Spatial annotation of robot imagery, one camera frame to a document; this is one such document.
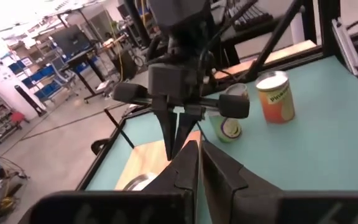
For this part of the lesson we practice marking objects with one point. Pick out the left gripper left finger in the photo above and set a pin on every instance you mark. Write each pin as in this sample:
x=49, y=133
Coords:
x=172, y=177

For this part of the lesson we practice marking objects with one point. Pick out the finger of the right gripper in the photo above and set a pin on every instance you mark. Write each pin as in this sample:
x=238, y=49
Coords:
x=185, y=127
x=168, y=130

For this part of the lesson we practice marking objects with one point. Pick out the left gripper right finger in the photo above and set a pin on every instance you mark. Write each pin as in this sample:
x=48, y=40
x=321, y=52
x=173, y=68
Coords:
x=228, y=183

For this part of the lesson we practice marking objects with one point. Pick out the orange corn can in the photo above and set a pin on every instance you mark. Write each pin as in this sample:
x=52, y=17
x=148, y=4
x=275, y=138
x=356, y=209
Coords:
x=140, y=184

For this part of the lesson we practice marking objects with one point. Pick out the green chicken soup can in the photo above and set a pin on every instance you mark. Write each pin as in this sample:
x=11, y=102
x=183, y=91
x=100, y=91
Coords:
x=227, y=130

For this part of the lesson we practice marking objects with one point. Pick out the tall orange pineapple can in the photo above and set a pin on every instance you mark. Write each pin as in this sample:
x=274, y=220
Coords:
x=275, y=102

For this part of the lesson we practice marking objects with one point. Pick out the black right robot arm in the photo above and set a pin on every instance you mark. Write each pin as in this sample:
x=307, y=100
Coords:
x=179, y=12

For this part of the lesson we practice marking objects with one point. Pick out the black backlit keyboard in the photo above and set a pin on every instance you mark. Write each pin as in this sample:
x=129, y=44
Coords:
x=250, y=17

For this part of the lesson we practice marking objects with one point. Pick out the black monitor on desk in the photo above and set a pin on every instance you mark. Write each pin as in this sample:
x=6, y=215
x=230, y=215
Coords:
x=70, y=40

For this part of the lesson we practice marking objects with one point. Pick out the black slanted stand bar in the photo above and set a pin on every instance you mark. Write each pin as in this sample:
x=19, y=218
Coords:
x=274, y=40

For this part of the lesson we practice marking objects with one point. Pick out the blue storage bins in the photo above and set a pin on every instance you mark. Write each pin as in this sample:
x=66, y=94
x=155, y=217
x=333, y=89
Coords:
x=39, y=76

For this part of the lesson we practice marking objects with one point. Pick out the red stool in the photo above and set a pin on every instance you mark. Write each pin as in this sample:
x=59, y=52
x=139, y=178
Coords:
x=18, y=116

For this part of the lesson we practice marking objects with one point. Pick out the wooden shelf black metal frame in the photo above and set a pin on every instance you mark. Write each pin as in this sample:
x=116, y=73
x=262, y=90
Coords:
x=145, y=161

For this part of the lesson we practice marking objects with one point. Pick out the black post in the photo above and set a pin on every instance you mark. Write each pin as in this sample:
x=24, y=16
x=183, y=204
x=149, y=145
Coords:
x=30, y=100

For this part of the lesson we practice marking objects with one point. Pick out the silver aluminium rail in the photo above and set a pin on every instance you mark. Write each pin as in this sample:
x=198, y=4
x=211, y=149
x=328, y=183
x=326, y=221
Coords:
x=346, y=46

